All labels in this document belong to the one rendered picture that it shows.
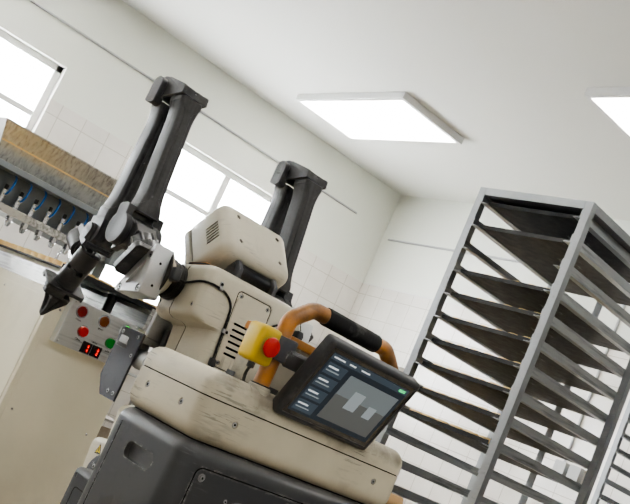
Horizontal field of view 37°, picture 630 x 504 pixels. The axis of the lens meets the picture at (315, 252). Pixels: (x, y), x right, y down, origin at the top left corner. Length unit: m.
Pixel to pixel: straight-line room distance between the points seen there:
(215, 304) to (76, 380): 1.00
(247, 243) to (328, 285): 6.26
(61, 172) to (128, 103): 3.66
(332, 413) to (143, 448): 0.35
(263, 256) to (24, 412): 1.04
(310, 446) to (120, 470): 0.35
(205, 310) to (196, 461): 0.44
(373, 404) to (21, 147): 2.07
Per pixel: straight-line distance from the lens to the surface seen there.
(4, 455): 2.90
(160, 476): 1.65
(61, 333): 2.82
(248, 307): 2.05
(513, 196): 3.41
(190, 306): 1.99
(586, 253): 3.29
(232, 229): 2.09
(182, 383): 1.69
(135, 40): 7.27
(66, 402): 2.92
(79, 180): 3.63
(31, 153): 3.55
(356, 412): 1.79
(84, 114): 7.08
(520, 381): 3.09
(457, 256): 3.42
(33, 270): 3.03
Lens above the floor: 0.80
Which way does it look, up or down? 9 degrees up
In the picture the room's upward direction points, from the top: 24 degrees clockwise
